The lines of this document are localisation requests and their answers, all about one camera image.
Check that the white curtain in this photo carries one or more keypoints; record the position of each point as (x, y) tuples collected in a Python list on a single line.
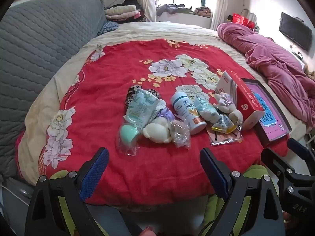
[(219, 2), (147, 0)]

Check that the bed with beige sheet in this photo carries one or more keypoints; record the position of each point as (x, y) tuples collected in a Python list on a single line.
[(147, 30)]

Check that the grey quilted headboard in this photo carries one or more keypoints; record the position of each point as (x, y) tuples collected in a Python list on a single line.
[(37, 54)]

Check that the clothes on window sill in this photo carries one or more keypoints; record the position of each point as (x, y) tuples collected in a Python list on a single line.
[(172, 8)]

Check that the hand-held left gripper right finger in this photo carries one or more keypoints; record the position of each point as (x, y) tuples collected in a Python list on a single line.
[(214, 174)]

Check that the pile of folded clothes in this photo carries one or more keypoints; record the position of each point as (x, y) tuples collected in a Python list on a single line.
[(123, 11)]

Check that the grey tray with pink print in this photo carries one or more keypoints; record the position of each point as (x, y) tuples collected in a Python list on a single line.
[(268, 110)]

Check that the green sponge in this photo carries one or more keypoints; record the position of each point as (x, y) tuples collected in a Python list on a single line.
[(129, 134)]

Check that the pink duvet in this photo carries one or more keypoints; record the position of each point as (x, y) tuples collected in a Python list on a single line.
[(270, 61)]

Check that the beige plush with pink bow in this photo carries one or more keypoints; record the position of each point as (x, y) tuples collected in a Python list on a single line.
[(226, 103)]

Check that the leopard print scrunchie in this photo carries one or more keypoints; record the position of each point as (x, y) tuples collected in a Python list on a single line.
[(130, 93)]

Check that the small yellow sachet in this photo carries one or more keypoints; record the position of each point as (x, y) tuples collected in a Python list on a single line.
[(224, 124)]

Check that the red shopping bag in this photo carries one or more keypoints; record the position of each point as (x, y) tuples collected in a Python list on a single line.
[(240, 19)]

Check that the white plush with purple dress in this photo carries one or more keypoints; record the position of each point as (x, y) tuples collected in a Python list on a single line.
[(157, 130)]

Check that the wall-mounted television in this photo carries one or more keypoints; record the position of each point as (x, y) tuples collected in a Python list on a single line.
[(295, 30)]

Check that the clear plastic packet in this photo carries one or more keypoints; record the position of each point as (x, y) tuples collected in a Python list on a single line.
[(181, 134)]

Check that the patterned folded blanket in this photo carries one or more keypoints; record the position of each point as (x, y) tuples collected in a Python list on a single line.
[(203, 11)]

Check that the red floral blanket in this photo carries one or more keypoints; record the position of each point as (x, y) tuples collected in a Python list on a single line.
[(147, 167)]

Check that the blue patterned cloth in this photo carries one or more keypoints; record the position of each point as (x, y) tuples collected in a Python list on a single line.
[(107, 28)]

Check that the red and white tissue box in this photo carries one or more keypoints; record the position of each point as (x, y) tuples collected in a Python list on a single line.
[(246, 98)]

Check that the large light green tissue pack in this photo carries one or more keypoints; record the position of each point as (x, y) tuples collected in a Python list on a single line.
[(141, 108)]

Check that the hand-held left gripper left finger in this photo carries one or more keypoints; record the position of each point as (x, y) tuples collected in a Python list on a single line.
[(94, 174)]

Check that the pink face mask packet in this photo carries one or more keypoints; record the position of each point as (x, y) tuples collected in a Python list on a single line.
[(226, 139)]

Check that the brown furry cloth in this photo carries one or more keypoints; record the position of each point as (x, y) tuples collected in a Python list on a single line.
[(310, 74)]

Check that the white tote bag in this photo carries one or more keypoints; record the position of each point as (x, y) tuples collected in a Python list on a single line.
[(253, 17)]

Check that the person's green clothing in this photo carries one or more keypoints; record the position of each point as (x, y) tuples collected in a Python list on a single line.
[(253, 169)]

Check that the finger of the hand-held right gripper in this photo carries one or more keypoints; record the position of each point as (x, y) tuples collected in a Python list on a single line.
[(296, 148), (273, 161)]

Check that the white and orange vitamin bottle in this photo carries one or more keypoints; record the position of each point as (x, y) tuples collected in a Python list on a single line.
[(185, 110)]

